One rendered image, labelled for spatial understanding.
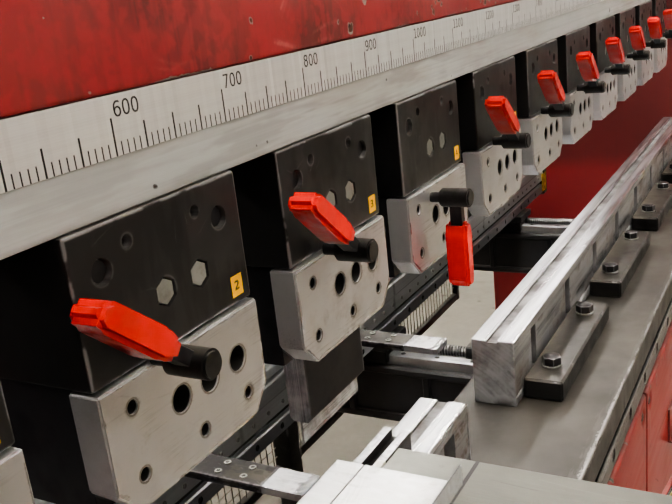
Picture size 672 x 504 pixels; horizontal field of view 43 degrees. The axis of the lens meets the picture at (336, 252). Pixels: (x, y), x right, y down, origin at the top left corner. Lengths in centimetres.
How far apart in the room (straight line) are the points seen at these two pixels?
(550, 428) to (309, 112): 65
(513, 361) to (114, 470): 77
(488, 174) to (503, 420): 36
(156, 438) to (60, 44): 22
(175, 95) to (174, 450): 21
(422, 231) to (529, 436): 41
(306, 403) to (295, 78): 27
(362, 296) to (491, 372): 51
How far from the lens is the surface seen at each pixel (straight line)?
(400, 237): 79
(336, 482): 83
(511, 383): 119
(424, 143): 82
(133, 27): 49
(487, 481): 82
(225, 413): 56
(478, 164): 96
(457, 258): 83
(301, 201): 57
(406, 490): 81
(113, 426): 48
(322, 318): 65
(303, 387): 72
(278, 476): 85
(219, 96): 54
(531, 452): 111
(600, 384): 127
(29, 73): 44
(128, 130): 48
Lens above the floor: 144
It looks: 17 degrees down
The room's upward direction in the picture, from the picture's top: 6 degrees counter-clockwise
